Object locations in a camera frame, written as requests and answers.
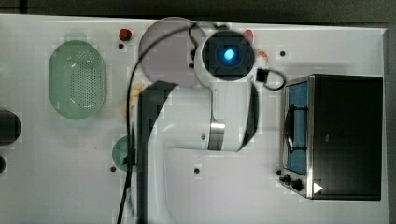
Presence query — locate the black frying pan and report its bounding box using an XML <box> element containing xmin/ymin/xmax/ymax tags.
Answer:
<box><xmin>0</xmin><ymin>110</ymin><xmax>21</xmax><ymax>146</ymax></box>

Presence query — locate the large lilac round plate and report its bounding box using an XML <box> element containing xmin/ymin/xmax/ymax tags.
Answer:
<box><xmin>138</xmin><ymin>17</ymin><xmax>199</xmax><ymax>88</ymax></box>

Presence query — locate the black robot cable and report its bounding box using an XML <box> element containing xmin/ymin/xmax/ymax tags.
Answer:
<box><xmin>116</xmin><ymin>21</ymin><xmax>287</xmax><ymax>224</ymax></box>

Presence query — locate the yellow banana bunch toy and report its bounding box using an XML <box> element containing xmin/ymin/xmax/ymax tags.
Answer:
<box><xmin>122</xmin><ymin>83</ymin><xmax>145</xmax><ymax>117</ymax></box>

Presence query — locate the pink strawberry toy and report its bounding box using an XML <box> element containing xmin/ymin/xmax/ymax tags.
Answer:
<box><xmin>243</xmin><ymin>29</ymin><xmax>254</xmax><ymax>43</ymax></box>

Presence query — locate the green perforated colander basket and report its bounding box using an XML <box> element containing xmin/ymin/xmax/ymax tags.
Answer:
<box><xmin>49</xmin><ymin>40</ymin><xmax>106</xmax><ymax>119</ymax></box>

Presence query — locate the orange slice toy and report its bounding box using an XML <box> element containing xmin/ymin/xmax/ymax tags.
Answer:
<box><xmin>257</xmin><ymin>50</ymin><xmax>268</xmax><ymax>61</ymax></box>

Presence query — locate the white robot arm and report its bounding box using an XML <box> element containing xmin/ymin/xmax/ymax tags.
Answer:
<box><xmin>134</xmin><ymin>29</ymin><xmax>260</xmax><ymax>224</ymax></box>

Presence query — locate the red strawberry toy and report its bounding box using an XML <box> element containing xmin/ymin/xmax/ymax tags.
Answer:
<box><xmin>119</xmin><ymin>29</ymin><xmax>132</xmax><ymax>41</ymax></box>

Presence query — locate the silver black toaster oven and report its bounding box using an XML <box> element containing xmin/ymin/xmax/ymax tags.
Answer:
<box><xmin>277</xmin><ymin>74</ymin><xmax>383</xmax><ymax>201</ymax></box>

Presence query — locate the green mug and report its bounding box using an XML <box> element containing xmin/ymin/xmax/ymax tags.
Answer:
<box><xmin>112</xmin><ymin>134</ymin><xmax>136</xmax><ymax>172</ymax></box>

